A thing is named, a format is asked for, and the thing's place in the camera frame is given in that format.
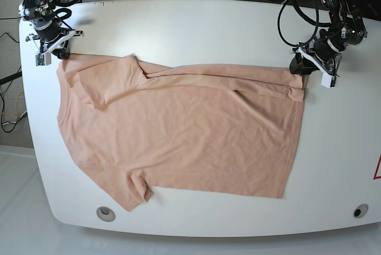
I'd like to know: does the right table cable grommet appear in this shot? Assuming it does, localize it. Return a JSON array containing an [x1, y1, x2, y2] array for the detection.
[[353, 204, 368, 218]]

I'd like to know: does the peach pink T-shirt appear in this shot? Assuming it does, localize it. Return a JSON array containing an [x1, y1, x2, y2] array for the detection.
[[57, 54, 306, 211]]

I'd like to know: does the red triangle warning sticker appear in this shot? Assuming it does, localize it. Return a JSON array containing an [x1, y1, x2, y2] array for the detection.
[[373, 156, 381, 180]]

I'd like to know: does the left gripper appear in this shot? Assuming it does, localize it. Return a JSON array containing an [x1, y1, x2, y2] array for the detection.
[[289, 42, 342, 76]]

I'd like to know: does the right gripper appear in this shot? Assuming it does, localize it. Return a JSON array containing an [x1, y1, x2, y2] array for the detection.
[[25, 29, 84, 59]]

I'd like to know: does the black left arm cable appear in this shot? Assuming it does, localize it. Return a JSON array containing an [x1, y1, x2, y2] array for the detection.
[[277, 0, 333, 49]]

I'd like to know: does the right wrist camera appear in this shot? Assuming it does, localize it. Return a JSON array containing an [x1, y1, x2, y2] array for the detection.
[[35, 53, 52, 66]]

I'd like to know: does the black floor cable left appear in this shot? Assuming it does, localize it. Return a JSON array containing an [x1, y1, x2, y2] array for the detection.
[[0, 32, 28, 133]]

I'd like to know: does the table cable grommet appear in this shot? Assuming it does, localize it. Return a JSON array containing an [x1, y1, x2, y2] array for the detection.
[[96, 207, 115, 222], [353, 204, 368, 218]]

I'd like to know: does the left table cable grommet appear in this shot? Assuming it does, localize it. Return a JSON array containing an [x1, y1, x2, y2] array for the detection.
[[96, 207, 115, 222]]

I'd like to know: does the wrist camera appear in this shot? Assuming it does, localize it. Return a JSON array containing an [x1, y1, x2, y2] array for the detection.
[[321, 74, 337, 88], [35, 53, 52, 66]]

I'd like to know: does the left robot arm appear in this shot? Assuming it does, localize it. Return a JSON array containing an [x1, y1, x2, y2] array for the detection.
[[289, 0, 367, 78]]

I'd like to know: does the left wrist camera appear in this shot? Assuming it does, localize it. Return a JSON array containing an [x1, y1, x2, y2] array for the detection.
[[321, 74, 337, 88]]

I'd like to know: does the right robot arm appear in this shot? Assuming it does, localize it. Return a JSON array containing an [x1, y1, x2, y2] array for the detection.
[[18, 0, 84, 66]]

